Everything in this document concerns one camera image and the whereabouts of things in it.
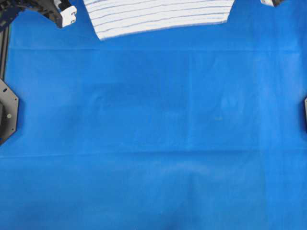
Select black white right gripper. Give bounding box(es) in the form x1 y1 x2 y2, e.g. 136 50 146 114
260 0 284 7

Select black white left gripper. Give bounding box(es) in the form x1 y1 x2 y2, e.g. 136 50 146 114
37 0 77 28

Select white blue striped towel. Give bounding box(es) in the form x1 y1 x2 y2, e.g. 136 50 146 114
84 0 234 40

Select blue table cloth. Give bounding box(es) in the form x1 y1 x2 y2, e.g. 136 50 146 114
0 0 307 230

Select black aluminium table frame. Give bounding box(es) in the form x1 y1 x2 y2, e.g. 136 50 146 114
0 26 10 80

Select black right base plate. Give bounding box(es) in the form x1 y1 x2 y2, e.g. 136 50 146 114
304 97 307 130

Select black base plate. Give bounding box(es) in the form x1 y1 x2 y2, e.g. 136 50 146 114
0 80 19 145
304 97 307 130

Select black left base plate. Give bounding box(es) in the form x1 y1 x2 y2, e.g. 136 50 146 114
0 80 19 145

